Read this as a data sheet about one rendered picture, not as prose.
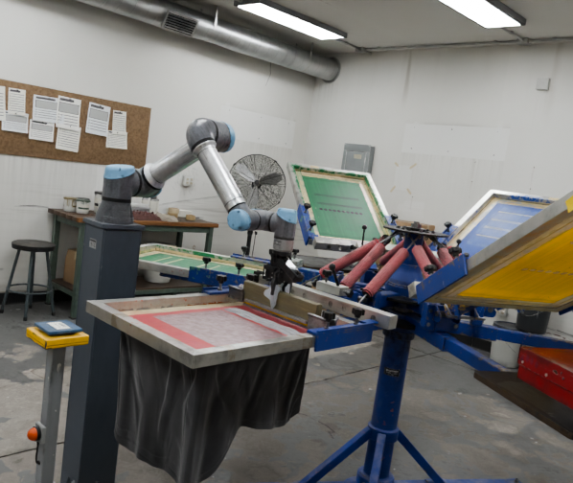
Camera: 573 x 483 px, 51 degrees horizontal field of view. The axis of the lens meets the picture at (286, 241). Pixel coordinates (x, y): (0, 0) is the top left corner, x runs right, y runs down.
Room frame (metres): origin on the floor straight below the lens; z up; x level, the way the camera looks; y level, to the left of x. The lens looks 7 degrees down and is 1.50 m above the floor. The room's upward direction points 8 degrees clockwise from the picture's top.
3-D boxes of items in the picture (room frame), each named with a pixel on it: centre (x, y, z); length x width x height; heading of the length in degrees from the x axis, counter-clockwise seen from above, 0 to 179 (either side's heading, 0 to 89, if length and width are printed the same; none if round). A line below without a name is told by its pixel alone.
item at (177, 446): (1.79, 0.34, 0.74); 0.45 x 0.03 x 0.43; 47
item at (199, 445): (1.82, 0.03, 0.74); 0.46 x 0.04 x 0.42; 137
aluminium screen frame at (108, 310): (2.00, 0.14, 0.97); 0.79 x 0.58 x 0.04; 137
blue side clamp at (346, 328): (1.98, -0.23, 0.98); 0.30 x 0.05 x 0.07; 137
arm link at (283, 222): (2.17, 0.01, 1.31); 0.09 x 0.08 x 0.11; 60
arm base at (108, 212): (2.41, 0.70, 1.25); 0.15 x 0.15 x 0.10
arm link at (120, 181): (2.42, 0.70, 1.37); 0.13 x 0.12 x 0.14; 150
